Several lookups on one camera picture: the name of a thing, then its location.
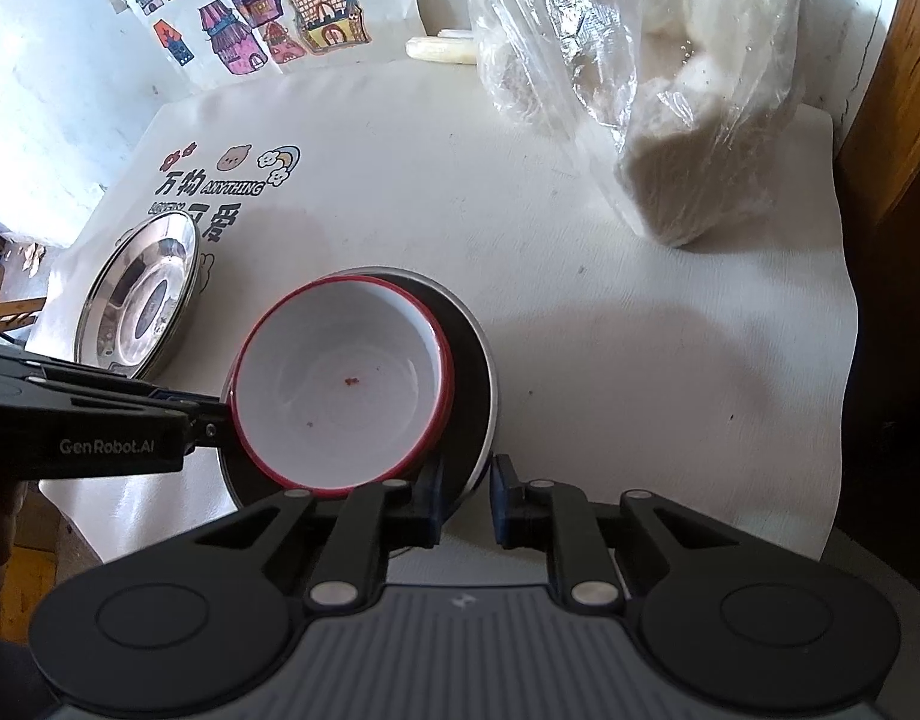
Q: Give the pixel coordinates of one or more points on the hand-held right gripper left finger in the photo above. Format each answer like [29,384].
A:
[430,510]

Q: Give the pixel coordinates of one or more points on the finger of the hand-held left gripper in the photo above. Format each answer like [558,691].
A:
[208,435]
[193,401]

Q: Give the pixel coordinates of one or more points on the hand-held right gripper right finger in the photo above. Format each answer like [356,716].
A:
[501,502]

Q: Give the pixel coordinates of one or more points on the stainless steel bowl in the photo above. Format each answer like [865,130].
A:
[471,390]

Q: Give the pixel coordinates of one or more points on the stainless steel plate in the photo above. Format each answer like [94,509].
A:
[141,292]

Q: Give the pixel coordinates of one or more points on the white bowl with red rim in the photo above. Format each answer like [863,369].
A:
[340,360]

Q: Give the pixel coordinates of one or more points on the cluttered wooden shelf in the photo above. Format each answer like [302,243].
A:
[13,270]

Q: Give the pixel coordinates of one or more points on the white printed tablecloth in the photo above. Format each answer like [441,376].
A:
[542,277]

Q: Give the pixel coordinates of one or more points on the cloth with colourful house drawings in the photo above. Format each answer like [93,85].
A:
[235,7]

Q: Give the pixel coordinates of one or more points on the plastic bag of white buns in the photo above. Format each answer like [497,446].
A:
[700,127]

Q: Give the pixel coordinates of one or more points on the white cylindrical stick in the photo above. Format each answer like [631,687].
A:
[441,47]

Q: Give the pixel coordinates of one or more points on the brown wooden cabinet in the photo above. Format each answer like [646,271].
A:
[902,240]

